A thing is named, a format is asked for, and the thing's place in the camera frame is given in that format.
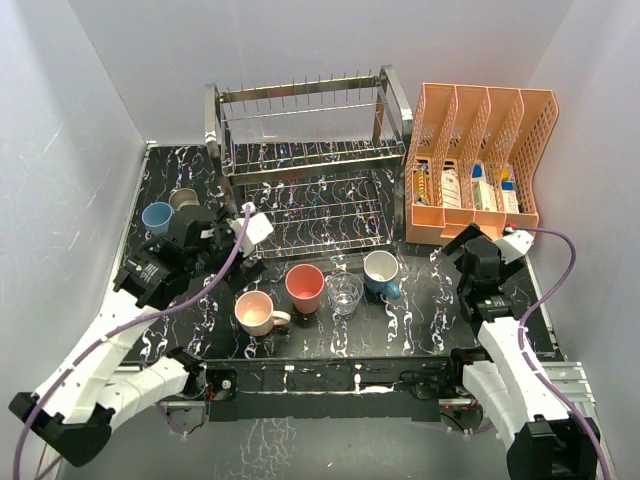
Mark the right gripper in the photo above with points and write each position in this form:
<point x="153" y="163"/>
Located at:
<point x="471" y="231"/>

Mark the light blue tumbler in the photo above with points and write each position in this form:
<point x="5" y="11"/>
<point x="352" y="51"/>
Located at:
<point x="156" y="217"/>

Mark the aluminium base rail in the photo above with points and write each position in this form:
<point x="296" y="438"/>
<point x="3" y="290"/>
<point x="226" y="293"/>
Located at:
<point x="417" y="388"/>

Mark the dusty pink tumbler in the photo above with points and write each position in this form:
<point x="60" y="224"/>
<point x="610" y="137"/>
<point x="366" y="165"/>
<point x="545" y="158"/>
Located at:
<point x="305" y="284"/>

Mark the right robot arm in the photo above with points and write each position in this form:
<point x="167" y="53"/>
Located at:
<point x="545" y="435"/>

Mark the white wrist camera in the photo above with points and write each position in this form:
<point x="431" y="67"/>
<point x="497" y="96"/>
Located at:
<point x="514" y="244"/>
<point x="257" y="229"/>

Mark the peach handled mug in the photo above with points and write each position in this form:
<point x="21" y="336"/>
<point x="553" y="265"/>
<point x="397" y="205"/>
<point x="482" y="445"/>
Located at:
<point x="254" y="311"/>

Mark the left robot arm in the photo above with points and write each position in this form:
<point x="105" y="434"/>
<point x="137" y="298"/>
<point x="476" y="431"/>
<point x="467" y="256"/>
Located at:
<point x="77" y="408"/>

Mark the white medicine box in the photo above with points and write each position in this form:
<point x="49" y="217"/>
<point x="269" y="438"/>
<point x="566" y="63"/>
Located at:
<point x="451" y="193"/>

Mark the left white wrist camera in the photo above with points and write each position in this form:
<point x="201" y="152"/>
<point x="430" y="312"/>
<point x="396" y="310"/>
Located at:
<point x="257" y="229"/>

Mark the steel two-tier dish rack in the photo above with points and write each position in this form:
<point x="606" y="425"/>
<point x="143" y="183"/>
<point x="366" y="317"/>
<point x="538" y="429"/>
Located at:
<point x="322" y="158"/>

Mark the blue white box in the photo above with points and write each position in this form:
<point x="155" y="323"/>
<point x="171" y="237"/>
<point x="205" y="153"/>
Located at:
<point x="485" y="195"/>

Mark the clear glass cup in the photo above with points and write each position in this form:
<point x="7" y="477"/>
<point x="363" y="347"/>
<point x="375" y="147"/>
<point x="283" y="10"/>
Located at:
<point x="345" y="291"/>

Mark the yellow striped box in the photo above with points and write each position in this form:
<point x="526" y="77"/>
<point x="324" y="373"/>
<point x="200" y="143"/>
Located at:
<point x="421" y="183"/>

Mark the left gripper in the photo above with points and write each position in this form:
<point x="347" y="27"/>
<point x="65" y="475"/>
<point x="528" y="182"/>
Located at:
<point x="223" y="226"/>

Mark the cream and brown steel cup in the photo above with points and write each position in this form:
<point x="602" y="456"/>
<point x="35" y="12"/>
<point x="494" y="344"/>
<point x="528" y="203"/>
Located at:
<point x="183" y="197"/>

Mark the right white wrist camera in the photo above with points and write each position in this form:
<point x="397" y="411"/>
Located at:
<point x="514" y="244"/>

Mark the orange plastic file organizer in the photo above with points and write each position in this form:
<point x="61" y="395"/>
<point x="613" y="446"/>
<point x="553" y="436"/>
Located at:
<point x="472" y="159"/>

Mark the blue handled mug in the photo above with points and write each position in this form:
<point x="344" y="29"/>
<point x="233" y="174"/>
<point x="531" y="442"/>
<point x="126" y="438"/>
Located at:
<point x="380" y="271"/>

